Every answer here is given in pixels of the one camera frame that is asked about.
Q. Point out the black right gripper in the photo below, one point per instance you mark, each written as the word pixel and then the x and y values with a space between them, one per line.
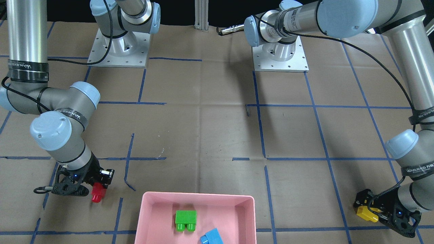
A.
pixel 92 170

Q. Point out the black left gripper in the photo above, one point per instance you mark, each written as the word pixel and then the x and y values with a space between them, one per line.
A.
pixel 388 200

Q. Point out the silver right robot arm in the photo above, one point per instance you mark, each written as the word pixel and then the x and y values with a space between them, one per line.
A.
pixel 62 114

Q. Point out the yellow toy block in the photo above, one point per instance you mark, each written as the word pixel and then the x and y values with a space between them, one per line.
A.
pixel 364 213

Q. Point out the pink plastic box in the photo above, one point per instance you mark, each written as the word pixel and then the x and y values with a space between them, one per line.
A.
pixel 233 216

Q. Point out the blue toy block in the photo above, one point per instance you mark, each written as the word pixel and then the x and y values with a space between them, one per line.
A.
pixel 211 237

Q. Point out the aluminium frame post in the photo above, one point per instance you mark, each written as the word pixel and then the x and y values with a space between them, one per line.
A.
pixel 201 15

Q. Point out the red toy block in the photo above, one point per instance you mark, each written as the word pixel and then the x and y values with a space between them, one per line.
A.
pixel 98 192

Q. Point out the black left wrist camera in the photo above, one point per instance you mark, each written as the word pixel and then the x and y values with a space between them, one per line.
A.
pixel 405 228

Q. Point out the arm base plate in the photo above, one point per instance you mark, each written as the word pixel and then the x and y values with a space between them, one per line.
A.
pixel 278 57
pixel 130 50

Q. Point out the green toy block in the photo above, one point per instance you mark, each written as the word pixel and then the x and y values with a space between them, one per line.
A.
pixel 185 220

